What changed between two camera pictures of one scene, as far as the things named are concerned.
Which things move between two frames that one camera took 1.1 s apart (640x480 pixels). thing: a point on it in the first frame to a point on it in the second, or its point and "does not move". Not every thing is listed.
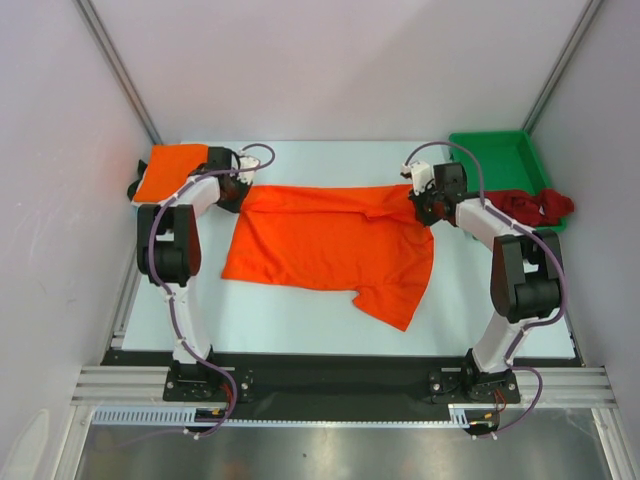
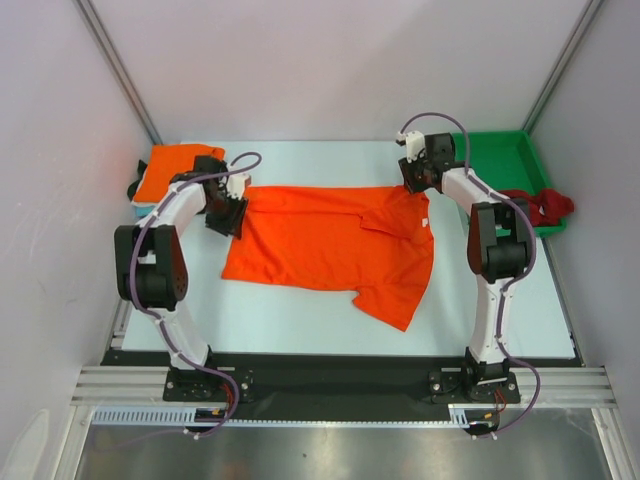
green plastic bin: (509, 162) does not move
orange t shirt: (369, 239) does not move
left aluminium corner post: (120, 69) does not move
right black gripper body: (423, 209) to (417, 176)
